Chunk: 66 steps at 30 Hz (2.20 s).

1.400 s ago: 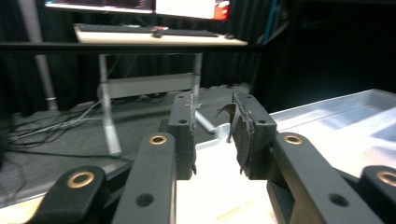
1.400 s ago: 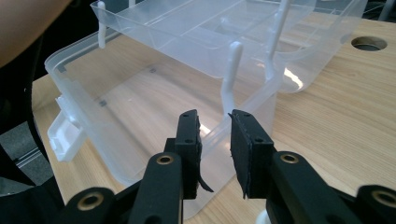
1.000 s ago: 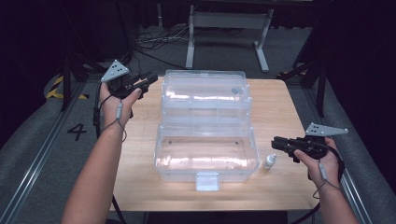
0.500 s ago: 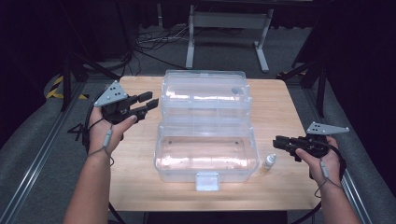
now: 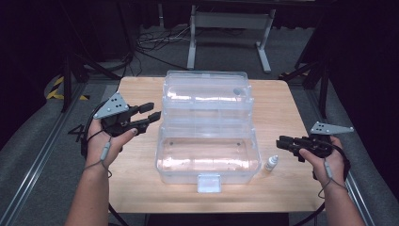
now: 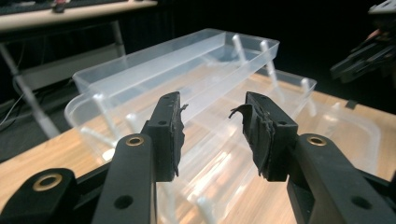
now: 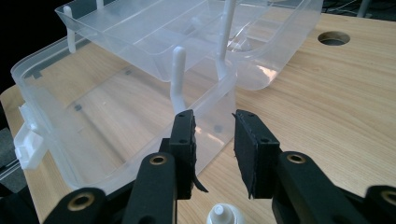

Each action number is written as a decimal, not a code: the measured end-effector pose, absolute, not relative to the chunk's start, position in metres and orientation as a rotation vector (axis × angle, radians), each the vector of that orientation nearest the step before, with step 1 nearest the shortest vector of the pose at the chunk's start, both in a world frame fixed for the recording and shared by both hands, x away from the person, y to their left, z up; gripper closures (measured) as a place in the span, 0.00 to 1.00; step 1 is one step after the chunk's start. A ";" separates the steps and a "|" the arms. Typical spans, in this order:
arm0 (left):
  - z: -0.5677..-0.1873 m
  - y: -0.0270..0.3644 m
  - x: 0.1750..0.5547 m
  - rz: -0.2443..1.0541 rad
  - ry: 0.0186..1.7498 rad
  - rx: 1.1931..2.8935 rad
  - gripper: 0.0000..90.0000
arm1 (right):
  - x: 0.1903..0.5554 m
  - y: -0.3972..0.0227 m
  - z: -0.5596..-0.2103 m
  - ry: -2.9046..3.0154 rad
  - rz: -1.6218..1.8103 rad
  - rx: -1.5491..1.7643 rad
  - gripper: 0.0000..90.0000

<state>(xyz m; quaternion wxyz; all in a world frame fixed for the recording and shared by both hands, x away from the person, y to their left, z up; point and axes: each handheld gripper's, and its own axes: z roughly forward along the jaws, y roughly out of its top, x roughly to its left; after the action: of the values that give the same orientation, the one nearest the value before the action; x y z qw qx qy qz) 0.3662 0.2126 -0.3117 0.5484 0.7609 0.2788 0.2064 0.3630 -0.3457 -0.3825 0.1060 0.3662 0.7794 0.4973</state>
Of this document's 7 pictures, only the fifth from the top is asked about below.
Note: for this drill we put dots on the aluminium floor rail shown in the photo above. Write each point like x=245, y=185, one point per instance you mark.
x=34, y=169
x=357, y=194

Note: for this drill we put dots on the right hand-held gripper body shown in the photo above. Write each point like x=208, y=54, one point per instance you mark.
x=313, y=144

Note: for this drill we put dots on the small white dropper bottle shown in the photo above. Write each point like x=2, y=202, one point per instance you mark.
x=271, y=163

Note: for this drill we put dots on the person's left hand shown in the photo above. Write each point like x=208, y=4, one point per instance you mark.
x=95, y=147

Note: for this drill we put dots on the grey metal desk frame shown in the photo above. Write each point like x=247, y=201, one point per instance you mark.
x=230, y=20

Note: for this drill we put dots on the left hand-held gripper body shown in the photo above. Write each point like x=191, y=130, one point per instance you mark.
x=113, y=108

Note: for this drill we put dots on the black metal stand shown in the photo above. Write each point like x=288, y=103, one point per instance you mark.
x=66, y=81
x=323, y=81

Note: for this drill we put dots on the person's right hand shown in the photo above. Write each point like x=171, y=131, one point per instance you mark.
x=334, y=166

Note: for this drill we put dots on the yellow black hazard tape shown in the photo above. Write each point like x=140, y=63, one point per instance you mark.
x=55, y=91

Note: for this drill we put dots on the clear plastic storage box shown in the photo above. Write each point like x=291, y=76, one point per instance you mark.
x=207, y=157

